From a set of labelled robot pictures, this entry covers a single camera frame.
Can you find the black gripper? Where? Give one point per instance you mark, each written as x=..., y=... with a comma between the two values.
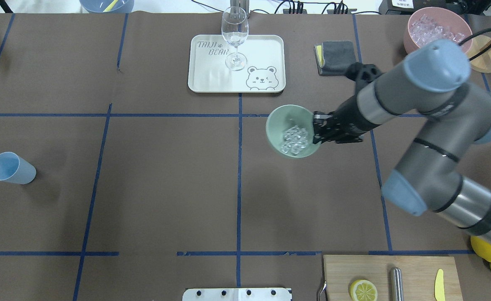
x=349, y=118

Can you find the blue cup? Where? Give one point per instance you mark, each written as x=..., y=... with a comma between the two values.
x=16, y=170

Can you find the green bowl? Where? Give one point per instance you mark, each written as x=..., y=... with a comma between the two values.
x=284, y=117

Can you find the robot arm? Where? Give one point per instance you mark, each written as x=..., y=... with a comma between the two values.
x=433, y=80

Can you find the ice cubes in green bowl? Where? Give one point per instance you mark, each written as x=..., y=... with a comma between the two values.
x=295, y=140

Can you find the pink bowl with ice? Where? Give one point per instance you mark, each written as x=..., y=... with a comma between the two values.
x=432, y=23

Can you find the blue bowl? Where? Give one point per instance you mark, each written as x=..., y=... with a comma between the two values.
x=97, y=6

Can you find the white bear tray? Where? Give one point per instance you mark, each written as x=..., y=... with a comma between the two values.
x=256, y=67

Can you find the black power box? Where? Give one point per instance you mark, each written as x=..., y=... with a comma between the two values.
x=408, y=7

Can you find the clear wine glass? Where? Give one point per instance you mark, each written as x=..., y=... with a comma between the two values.
x=235, y=30

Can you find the metal muddler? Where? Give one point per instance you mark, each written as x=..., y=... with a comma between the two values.
x=397, y=290

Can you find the wooden cup stand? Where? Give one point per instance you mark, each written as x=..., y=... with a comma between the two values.
x=480, y=44

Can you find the wooden cutting board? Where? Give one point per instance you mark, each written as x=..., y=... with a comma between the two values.
x=417, y=275

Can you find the lemon half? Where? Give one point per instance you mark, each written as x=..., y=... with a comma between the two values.
x=363, y=290

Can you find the yellow plastic fork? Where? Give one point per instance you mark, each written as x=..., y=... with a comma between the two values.
x=110, y=6

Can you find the yellow plastic knife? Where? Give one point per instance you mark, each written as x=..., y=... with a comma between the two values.
x=439, y=289

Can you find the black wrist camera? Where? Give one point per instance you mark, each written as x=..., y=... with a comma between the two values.
x=362, y=74

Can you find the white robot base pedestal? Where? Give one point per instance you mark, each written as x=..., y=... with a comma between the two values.
x=238, y=294

